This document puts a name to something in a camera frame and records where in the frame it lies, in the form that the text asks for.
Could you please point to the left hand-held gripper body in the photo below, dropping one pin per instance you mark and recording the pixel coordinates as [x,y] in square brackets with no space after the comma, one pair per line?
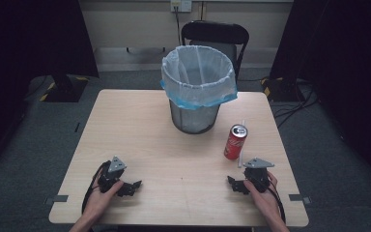
[111,179]

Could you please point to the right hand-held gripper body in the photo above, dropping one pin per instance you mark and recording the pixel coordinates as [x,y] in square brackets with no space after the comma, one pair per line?
[257,177]

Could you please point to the person's right hand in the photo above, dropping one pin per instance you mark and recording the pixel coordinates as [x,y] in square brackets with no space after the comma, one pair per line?
[265,201]

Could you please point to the person's left hand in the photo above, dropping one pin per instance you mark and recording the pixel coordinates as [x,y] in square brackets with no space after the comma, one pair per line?
[98,201]

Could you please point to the red drink can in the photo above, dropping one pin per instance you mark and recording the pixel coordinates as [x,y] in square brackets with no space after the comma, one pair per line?
[235,143]

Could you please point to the grey tape strip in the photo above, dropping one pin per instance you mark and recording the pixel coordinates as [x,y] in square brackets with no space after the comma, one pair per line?
[58,198]
[299,198]

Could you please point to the short black floor tape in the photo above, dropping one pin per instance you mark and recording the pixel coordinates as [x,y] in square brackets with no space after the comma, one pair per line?
[77,127]

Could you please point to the grey mesh trash bin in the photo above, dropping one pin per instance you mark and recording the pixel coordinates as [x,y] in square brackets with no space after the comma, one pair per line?
[193,121]

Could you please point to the black stand base hazard tape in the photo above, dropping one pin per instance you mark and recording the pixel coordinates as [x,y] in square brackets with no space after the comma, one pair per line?
[64,90]
[281,90]

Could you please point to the black folding chair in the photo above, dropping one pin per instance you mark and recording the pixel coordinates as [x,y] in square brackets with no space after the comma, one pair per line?
[215,32]

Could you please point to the dark curtain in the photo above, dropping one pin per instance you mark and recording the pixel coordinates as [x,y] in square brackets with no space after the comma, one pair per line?
[29,38]
[344,48]

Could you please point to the white wall socket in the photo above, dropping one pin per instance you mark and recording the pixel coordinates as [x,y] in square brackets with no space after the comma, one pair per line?
[181,5]

